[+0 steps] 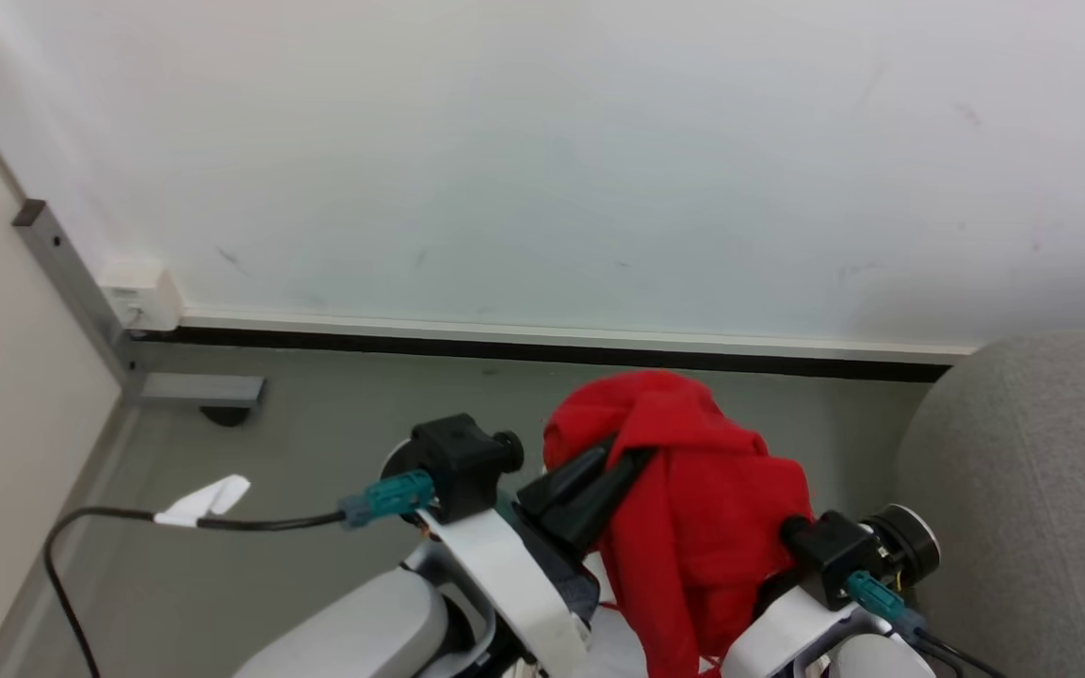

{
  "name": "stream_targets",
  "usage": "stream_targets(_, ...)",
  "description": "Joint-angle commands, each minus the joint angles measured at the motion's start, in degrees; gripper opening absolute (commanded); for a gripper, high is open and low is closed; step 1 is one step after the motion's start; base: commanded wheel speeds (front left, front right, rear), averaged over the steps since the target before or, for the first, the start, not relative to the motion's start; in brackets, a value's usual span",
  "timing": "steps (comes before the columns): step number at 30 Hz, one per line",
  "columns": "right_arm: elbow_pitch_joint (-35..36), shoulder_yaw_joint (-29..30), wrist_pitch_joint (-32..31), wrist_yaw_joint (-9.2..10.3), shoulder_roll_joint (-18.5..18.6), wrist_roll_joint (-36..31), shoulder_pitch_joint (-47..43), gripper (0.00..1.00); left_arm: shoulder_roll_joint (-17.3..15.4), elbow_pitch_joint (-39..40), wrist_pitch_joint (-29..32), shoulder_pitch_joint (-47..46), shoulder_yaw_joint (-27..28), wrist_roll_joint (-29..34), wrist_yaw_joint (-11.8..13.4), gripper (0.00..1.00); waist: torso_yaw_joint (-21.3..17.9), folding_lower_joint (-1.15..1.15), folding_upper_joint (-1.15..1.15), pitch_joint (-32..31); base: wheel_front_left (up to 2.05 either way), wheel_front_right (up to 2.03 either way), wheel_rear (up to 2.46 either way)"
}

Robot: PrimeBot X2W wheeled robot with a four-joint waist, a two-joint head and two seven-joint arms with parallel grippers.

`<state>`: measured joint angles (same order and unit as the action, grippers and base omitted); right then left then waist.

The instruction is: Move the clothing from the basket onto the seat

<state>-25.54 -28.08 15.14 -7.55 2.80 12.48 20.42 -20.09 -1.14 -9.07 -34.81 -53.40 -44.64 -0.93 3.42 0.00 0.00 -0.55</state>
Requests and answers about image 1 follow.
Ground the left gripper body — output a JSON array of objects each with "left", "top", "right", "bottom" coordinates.
[{"left": 503, "top": 513, "right": 602, "bottom": 622}]

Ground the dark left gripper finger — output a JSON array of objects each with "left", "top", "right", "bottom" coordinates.
[
  {"left": 547, "top": 446, "right": 658, "bottom": 558},
  {"left": 515, "top": 448, "right": 621, "bottom": 519}
]

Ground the red garment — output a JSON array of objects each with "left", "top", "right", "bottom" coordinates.
[{"left": 542, "top": 369, "right": 818, "bottom": 678}]

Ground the white and black baseboard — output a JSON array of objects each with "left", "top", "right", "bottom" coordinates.
[{"left": 128, "top": 311, "right": 979, "bottom": 383}]

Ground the grey fabric sofa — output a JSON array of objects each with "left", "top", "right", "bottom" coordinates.
[{"left": 891, "top": 330, "right": 1085, "bottom": 678}]

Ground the black cable with teal plug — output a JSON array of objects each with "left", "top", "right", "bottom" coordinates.
[
  {"left": 43, "top": 471, "right": 437, "bottom": 678},
  {"left": 846, "top": 571, "right": 1010, "bottom": 678}
]

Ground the white paper cable tag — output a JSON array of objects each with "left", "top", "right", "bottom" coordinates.
[{"left": 154, "top": 474, "right": 252, "bottom": 527}]

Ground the white wall socket box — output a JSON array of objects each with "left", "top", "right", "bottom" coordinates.
[{"left": 97, "top": 258, "right": 185, "bottom": 333}]

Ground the grey metal frame post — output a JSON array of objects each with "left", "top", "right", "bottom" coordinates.
[{"left": 12, "top": 199, "right": 267, "bottom": 409}]

